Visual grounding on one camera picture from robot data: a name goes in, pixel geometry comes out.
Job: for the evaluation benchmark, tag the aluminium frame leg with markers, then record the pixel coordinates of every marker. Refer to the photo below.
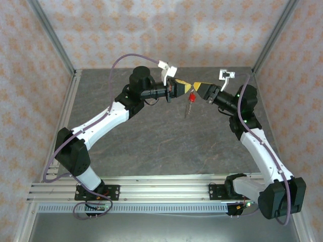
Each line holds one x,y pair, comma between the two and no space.
302,232
24,224

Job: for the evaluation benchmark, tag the aluminium frame post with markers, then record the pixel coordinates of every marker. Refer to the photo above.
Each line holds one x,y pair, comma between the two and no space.
275,32
50,32

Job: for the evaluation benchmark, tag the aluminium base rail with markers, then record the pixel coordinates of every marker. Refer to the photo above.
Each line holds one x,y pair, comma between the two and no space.
164,189

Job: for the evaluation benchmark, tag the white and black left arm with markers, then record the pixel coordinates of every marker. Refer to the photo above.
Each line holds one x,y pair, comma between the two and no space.
101,123

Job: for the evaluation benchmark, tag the small circuit board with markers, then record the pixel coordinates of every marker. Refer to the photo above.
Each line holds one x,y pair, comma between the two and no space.
239,207
101,207

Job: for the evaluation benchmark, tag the key with red cover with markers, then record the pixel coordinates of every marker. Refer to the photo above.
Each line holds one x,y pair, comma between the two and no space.
192,97

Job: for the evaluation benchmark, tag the aluminium side rail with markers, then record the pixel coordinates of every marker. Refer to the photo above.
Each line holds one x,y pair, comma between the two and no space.
71,100

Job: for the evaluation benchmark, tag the metal key plate with rings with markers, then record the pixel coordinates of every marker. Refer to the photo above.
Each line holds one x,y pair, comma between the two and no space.
188,109

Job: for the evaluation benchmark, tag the grey metal sheet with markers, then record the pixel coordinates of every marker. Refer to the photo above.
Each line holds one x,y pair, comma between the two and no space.
164,229

